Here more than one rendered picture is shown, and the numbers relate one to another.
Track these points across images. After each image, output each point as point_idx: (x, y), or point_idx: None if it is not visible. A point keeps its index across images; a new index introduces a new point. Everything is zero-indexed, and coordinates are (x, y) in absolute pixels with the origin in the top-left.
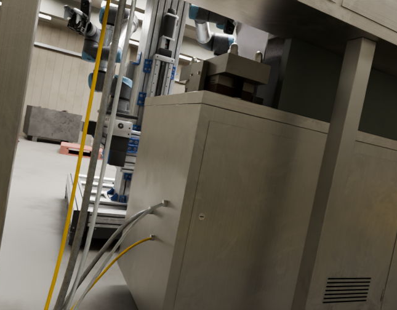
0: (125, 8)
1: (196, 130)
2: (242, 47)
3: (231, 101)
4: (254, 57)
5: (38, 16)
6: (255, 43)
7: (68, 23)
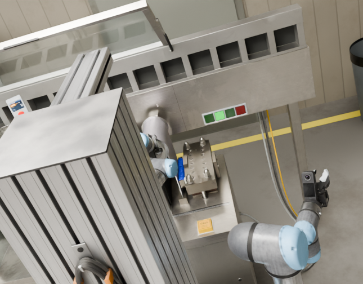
0: (252, 222)
1: (227, 169)
2: (171, 156)
3: None
4: (188, 144)
5: (290, 119)
6: (171, 147)
7: (328, 195)
